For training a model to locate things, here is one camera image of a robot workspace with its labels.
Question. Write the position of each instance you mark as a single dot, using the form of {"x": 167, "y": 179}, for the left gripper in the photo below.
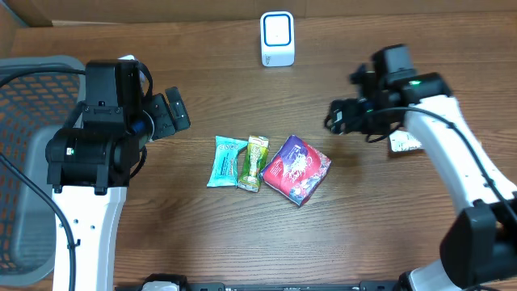
{"x": 162, "y": 117}

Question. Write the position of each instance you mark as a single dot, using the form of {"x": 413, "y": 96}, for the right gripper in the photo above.
{"x": 339, "y": 115}

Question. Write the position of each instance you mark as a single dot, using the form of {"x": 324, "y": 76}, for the white tube with gold cap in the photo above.
{"x": 402, "y": 141}

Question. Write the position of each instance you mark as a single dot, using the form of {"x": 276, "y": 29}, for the red purple snack packet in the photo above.
{"x": 296, "y": 170}

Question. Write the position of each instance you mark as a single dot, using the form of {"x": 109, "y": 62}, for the teal snack packet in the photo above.
{"x": 224, "y": 168}

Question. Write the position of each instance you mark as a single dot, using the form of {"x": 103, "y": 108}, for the green juice pouch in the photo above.
{"x": 254, "y": 162}

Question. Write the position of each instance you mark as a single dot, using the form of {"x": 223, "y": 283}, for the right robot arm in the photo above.
{"x": 480, "y": 246}

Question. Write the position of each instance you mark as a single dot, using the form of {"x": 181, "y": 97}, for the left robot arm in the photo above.
{"x": 92, "y": 159}

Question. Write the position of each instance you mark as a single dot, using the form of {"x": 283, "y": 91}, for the white barcode scanner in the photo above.
{"x": 277, "y": 39}

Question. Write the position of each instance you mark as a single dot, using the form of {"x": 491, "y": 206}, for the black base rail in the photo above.
{"x": 164, "y": 281}

